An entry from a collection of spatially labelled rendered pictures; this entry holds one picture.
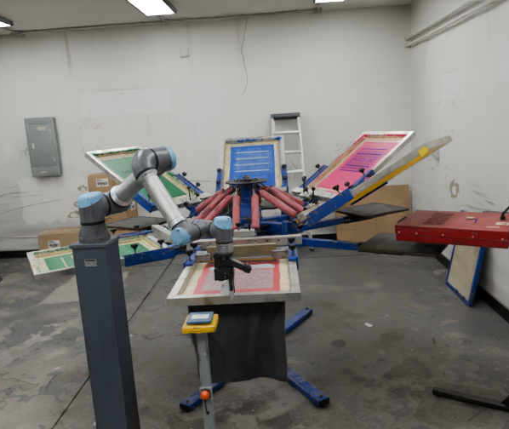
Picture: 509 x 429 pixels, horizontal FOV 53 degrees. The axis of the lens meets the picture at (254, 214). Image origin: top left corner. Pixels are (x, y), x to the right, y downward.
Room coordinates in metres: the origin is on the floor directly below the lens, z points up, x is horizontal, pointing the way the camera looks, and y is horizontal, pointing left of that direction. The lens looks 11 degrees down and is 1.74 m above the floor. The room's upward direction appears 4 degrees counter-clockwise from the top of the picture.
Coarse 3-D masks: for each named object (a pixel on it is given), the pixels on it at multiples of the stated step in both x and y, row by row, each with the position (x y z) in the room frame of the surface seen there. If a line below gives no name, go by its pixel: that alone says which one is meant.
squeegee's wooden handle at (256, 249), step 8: (208, 248) 2.69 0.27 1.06; (240, 248) 2.68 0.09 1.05; (248, 248) 2.68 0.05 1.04; (256, 248) 2.68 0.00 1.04; (264, 248) 2.68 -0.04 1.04; (272, 248) 2.68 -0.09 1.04; (232, 256) 2.69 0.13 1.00; (240, 256) 2.68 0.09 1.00; (248, 256) 2.68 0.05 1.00; (272, 256) 2.68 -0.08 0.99
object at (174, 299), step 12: (180, 276) 2.42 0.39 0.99; (180, 288) 2.25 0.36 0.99; (168, 300) 2.11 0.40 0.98; (180, 300) 2.11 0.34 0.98; (192, 300) 2.10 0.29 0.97; (204, 300) 2.10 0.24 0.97; (216, 300) 2.10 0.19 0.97; (228, 300) 2.10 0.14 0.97; (240, 300) 2.09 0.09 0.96; (252, 300) 2.09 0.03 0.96; (264, 300) 2.09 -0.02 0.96; (276, 300) 2.08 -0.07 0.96; (288, 300) 2.08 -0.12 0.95
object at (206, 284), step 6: (210, 264) 2.72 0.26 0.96; (204, 270) 2.62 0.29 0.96; (234, 270) 2.58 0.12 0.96; (240, 270) 2.57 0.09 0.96; (204, 276) 2.51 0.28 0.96; (210, 276) 2.50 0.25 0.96; (234, 276) 2.48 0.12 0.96; (198, 282) 2.42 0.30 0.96; (204, 282) 2.41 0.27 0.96; (210, 282) 2.40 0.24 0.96; (216, 282) 2.40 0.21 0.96; (222, 282) 2.39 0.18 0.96; (198, 288) 2.33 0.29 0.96; (204, 288) 2.32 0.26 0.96; (210, 288) 2.31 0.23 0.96; (216, 288) 2.31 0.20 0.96; (192, 294) 2.25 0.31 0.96; (198, 294) 2.24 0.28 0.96
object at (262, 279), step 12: (252, 264) 2.67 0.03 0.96; (276, 264) 2.64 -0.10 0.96; (240, 276) 2.47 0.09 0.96; (252, 276) 2.46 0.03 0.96; (264, 276) 2.44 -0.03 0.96; (276, 276) 2.43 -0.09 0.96; (240, 288) 2.29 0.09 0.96; (252, 288) 2.27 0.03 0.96; (264, 288) 2.26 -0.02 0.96; (276, 288) 2.25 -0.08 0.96
